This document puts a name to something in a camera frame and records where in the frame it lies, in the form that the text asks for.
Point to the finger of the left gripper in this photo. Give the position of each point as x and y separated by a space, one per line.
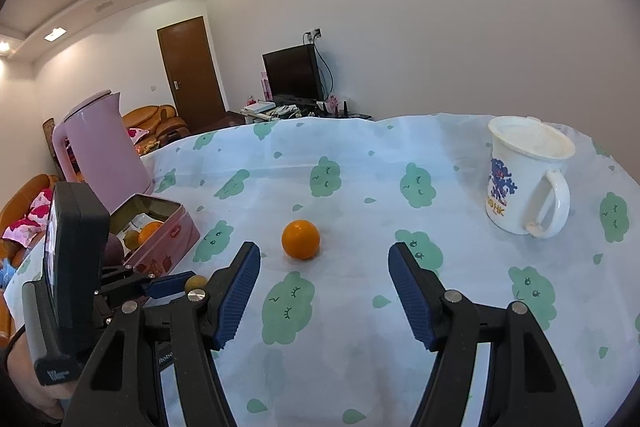
124 285

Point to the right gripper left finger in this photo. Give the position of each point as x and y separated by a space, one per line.
120 385

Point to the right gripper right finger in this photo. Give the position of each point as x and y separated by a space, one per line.
525 383

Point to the purple round radish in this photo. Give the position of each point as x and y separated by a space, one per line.
114 252

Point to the brown longan fruit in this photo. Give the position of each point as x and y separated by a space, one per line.
132 240

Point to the large orange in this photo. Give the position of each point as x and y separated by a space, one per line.
148 230

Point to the small orange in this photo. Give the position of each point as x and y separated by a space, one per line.
301 240

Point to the left human hand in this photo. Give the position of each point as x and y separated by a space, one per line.
46 401

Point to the pink metal tin box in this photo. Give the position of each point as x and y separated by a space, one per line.
162 252

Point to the pink floral cushion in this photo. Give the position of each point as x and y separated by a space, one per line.
22 221

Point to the pink electric kettle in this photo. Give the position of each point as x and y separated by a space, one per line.
91 141

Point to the brown wooden door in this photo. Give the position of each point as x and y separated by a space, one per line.
190 73

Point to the tv stand with clutter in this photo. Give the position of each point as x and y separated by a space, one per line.
333 107

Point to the white floral mug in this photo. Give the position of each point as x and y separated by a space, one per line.
527 193

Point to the black television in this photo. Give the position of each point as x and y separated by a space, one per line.
293 74

